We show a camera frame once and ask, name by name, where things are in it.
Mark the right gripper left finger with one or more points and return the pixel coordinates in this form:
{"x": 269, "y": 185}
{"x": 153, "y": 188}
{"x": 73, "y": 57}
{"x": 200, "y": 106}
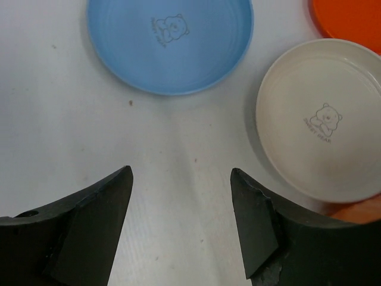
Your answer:
{"x": 71, "y": 241}

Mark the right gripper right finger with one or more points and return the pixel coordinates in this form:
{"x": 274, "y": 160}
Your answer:
{"x": 283, "y": 243}

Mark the cream round plate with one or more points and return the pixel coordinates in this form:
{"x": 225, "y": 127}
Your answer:
{"x": 318, "y": 119}

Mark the orange plastic bin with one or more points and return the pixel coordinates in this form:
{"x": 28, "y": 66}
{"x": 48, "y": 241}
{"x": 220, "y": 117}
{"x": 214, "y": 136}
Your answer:
{"x": 361, "y": 212}

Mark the blue round plate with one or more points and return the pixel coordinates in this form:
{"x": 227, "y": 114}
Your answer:
{"x": 170, "y": 47}

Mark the orange round plate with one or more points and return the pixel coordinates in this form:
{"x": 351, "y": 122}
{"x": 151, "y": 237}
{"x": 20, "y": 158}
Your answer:
{"x": 353, "y": 20}

